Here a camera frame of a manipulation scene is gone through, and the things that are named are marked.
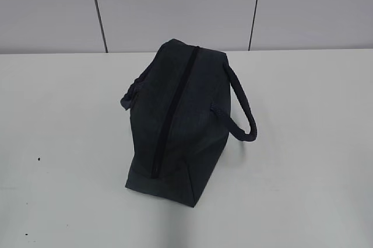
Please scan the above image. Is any navy blue lunch bag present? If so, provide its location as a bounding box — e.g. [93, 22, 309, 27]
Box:
[121, 39, 257, 207]

